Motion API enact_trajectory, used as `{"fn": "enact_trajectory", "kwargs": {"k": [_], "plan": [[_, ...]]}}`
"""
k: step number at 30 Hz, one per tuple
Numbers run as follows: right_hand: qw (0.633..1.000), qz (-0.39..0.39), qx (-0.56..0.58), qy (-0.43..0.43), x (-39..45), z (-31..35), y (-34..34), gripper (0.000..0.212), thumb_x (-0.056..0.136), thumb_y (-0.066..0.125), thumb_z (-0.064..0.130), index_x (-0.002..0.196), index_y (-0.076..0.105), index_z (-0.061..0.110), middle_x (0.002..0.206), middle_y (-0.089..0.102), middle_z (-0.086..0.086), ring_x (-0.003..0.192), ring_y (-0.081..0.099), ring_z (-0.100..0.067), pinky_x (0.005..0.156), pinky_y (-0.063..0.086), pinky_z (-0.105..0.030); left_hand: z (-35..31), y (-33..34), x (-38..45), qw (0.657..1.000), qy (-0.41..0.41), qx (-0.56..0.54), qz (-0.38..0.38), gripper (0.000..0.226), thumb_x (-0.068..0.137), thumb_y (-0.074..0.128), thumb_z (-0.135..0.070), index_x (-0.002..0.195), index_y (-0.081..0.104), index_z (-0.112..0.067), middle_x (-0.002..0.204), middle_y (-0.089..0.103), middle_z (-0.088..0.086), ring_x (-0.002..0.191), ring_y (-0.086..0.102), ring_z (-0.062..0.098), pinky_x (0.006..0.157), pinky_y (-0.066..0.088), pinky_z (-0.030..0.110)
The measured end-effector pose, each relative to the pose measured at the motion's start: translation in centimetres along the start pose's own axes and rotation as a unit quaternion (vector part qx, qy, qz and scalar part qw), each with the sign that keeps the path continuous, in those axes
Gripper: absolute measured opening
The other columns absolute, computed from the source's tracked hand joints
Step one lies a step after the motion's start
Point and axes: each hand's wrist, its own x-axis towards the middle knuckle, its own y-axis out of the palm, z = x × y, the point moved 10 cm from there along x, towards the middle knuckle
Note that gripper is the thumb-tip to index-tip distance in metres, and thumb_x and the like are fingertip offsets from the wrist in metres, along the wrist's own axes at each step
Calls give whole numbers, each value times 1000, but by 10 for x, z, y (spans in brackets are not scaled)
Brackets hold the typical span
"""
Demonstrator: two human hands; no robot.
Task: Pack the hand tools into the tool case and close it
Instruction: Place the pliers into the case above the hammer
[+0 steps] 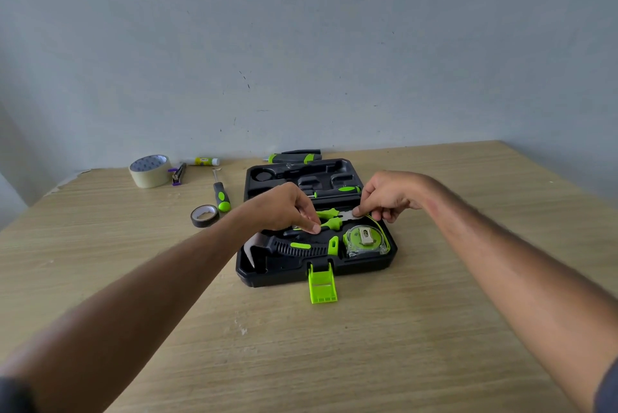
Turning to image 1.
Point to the yellow white glue stick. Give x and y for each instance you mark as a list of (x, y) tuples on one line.
[(205, 162)]

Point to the green black screwdriver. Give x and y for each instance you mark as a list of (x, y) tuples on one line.
[(348, 189), (221, 195)]

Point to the person's right hand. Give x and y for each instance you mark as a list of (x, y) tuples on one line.
[(393, 190)]

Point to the green tape measure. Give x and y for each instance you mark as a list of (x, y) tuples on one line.
[(365, 240)]

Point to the person's left hand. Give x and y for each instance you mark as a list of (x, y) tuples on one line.
[(275, 207)]

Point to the person's right thumb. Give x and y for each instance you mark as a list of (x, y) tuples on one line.
[(366, 210)]

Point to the black green utility knife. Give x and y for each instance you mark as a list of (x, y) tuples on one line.
[(294, 157)]

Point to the beige masking tape roll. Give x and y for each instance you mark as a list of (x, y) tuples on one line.
[(150, 172)]

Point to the purple black stapler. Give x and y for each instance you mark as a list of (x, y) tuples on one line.
[(178, 174)]

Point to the person's left thumb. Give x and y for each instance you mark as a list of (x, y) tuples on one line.
[(306, 228)]

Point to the person's left forearm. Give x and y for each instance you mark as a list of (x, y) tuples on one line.
[(125, 311)]

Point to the black tape roll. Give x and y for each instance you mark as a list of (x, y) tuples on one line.
[(204, 216)]

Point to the person's right forearm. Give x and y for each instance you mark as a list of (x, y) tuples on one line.
[(512, 277)]

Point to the black plastic tool case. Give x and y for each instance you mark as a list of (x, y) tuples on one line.
[(289, 270)]

